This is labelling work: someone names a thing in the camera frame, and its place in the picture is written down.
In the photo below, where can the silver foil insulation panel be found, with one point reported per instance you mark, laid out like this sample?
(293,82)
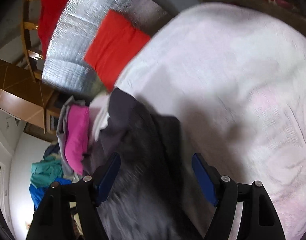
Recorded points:
(64,66)

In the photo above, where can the red cloth on railing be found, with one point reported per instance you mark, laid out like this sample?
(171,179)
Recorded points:
(51,11)

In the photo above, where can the wooden stair railing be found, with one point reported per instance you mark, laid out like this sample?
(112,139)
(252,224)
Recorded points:
(31,51)

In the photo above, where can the grey folded garment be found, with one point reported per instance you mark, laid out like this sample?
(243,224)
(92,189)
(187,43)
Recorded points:
(62,132)

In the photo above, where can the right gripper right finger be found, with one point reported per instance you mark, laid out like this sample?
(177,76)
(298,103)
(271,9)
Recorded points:
(259,217)

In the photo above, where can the black quilted jacket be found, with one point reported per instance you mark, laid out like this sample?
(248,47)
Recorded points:
(146,199)

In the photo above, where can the teal garment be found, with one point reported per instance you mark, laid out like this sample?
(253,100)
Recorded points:
(46,171)

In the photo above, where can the orange-red square pillow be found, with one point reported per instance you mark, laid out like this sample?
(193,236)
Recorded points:
(116,43)

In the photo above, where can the white pink bed blanket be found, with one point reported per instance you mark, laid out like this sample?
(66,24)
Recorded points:
(236,81)

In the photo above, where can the magenta pillow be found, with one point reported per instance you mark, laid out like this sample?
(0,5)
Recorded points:
(77,137)

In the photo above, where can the blue jacket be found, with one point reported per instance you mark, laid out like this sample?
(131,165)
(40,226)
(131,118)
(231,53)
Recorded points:
(37,194)

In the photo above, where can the brown wooden pillar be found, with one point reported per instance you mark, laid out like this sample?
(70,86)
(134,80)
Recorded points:
(21,97)

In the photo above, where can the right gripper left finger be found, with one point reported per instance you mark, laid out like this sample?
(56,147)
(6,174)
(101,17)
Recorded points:
(52,219)

